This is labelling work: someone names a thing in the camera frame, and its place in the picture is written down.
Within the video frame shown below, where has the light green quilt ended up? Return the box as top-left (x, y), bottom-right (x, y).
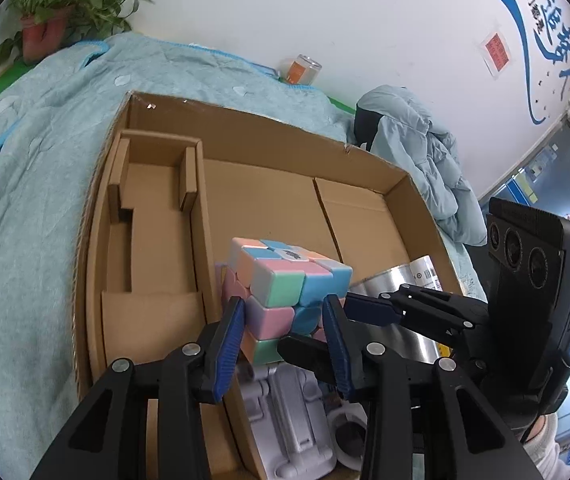
top-left (0, 32), bottom-right (484, 479)

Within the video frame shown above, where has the person right hand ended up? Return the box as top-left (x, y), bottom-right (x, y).
top-left (524, 413), bottom-right (570, 480)

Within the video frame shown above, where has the pastel rubiks cube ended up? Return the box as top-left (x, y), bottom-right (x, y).
top-left (217, 237), bottom-right (352, 365)

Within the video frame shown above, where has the orange label glass jar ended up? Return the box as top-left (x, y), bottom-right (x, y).
top-left (285, 54), bottom-right (322, 86)

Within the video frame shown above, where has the brown cardboard box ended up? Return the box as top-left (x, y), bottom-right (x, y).
top-left (71, 90), bottom-right (466, 480)

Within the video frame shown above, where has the red wall notice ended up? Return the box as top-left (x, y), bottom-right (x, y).
top-left (475, 24), bottom-right (513, 80)

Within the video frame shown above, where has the silver metal can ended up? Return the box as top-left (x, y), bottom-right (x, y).
top-left (349, 256), bottom-right (451, 364)

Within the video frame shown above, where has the potted green plant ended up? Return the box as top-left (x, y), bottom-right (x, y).
top-left (0, 0), bottom-right (151, 66)

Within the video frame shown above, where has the grey-blue puffer jacket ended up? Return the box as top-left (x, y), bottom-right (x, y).
top-left (353, 84), bottom-right (487, 246)

